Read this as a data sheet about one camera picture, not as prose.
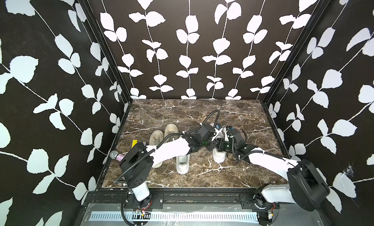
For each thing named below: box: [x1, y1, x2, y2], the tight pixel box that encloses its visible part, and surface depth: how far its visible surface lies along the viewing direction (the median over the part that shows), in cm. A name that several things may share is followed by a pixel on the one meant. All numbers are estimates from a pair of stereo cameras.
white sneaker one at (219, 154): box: [212, 133, 227, 164], surface depth 82 cm
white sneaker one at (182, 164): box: [175, 154, 190, 175], surface depth 81 cm
